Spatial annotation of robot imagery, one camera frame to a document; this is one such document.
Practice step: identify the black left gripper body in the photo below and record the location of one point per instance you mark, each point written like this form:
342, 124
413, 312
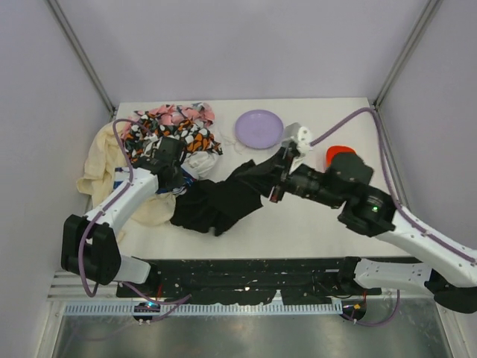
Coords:
179, 179

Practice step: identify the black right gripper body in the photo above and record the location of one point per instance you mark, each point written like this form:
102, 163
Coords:
281, 176

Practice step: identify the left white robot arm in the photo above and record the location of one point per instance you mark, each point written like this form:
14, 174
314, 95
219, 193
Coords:
90, 247

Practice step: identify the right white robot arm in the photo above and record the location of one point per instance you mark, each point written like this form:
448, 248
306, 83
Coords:
443, 270

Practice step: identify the black orange patterned cloth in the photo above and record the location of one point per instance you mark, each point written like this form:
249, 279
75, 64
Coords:
193, 134

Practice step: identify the pink patterned cloth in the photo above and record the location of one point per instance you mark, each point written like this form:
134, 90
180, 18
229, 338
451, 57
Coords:
174, 114

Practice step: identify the cream yellow cloth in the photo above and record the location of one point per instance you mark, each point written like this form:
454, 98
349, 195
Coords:
97, 181

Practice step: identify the orange plastic cup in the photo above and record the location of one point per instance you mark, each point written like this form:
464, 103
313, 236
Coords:
333, 150

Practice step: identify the white thread scrap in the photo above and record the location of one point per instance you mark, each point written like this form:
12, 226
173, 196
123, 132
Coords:
234, 144

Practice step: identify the purple plastic plate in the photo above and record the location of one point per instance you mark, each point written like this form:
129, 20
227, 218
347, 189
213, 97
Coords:
259, 129

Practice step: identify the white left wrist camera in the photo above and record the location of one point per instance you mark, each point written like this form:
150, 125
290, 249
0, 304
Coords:
150, 142

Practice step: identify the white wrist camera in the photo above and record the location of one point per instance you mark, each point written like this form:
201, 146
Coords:
296, 140
150, 142

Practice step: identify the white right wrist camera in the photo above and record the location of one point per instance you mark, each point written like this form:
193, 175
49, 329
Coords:
296, 140

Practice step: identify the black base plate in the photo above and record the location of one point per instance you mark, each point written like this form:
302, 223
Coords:
254, 282

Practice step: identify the left aluminium frame post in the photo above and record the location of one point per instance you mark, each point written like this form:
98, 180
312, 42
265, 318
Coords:
69, 33

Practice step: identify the aluminium frame post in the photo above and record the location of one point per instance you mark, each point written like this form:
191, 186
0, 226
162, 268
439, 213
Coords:
419, 28
69, 33

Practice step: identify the white slotted cable duct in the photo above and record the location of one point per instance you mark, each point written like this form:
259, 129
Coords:
275, 307

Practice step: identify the right aluminium frame post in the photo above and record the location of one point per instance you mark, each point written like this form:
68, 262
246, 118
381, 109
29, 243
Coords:
419, 28

